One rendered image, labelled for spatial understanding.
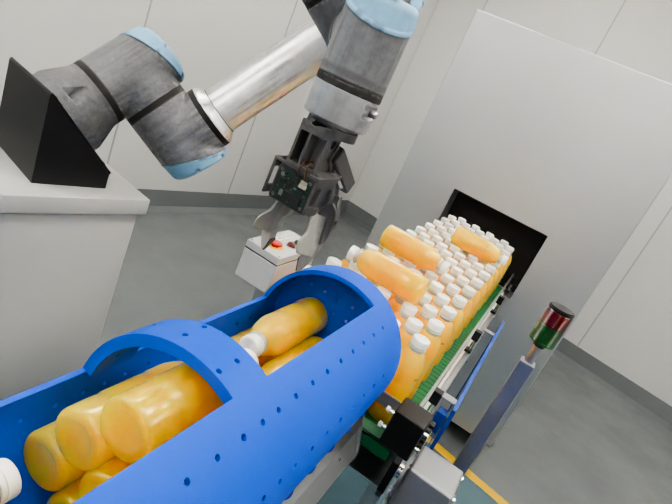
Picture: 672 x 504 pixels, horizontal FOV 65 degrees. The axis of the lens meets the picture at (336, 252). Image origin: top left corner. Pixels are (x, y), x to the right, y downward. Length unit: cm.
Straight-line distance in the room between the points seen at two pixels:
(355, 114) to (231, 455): 41
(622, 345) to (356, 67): 464
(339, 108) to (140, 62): 70
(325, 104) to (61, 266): 82
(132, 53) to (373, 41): 73
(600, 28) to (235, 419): 499
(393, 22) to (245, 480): 53
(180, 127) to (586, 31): 445
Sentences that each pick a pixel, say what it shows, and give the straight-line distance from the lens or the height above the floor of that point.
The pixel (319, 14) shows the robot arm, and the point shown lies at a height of 161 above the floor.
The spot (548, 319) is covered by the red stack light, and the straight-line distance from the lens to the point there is 134.
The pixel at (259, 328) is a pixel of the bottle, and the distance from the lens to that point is 88.
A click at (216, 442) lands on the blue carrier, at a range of 55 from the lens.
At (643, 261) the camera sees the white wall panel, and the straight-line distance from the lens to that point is 503.
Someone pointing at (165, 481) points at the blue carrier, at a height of 121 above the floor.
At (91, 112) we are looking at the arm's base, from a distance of 125.
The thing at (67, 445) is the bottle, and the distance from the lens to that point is 67.
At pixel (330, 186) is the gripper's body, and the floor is 142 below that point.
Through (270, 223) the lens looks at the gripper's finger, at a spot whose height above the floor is 132.
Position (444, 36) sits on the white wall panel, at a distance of 577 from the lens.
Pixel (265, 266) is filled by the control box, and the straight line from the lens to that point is 127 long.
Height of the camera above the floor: 158
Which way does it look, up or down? 19 degrees down
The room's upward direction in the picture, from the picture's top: 25 degrees clockwise
